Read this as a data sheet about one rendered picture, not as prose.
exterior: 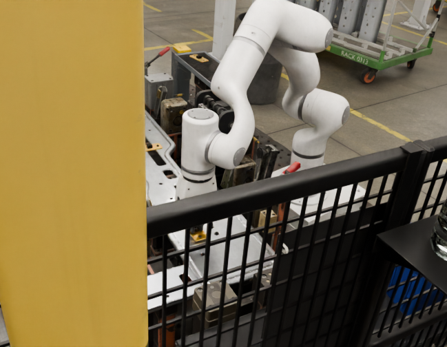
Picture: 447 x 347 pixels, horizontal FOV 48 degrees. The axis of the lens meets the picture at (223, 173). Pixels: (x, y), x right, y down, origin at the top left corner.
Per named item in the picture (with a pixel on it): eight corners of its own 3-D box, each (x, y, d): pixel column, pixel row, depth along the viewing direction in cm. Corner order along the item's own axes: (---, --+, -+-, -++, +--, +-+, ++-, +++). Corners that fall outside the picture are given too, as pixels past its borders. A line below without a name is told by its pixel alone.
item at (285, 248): (252, 385, 79) (277, 233, 62) (361, 337, 88) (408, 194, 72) (258, 396, 77) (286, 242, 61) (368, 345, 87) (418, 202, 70)
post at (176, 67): (169, 140, 236) (170, 50, 213) (183, 138, 240) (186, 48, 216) (175, 148, 231) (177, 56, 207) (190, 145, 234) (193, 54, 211)
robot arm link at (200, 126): (224, 162, 122) (194, 150, 126) (229, 113, 115) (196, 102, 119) (205, 177, 116) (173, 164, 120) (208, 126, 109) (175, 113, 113)
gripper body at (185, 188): (209, 159, 128) (207, 195, 134) (172, 166, 123) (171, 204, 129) (223, 173, 122) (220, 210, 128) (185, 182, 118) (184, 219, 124)
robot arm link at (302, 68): (321, 133, 173) (281, 120, 180) (336, 104, 176) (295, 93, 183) (293, 38, 130) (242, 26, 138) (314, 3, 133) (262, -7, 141)
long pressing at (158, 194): (64, 80, 216) (63, 76, 216) (114, 74, 226) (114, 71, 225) (204, 294, 116) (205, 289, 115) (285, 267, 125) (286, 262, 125)
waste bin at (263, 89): (216, 92, 467) (222, 13, 428) (261, 82, 495) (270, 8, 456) (248, 113, 433) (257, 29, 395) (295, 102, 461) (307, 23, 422)
